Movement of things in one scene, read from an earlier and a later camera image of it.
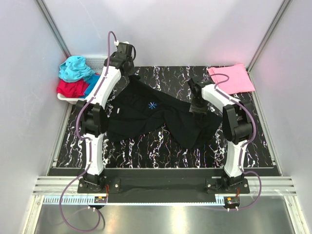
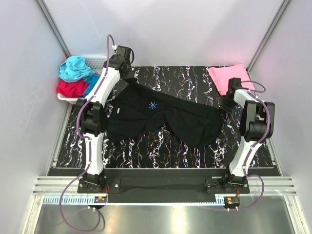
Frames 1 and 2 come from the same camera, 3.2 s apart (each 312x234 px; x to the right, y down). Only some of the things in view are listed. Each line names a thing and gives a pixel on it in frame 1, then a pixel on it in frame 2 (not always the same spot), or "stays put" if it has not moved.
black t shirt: (138, 107) stays put
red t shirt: (72, 89) stays put
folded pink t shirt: (239, 81) stays put
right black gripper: (193, 108) to (223, 107)
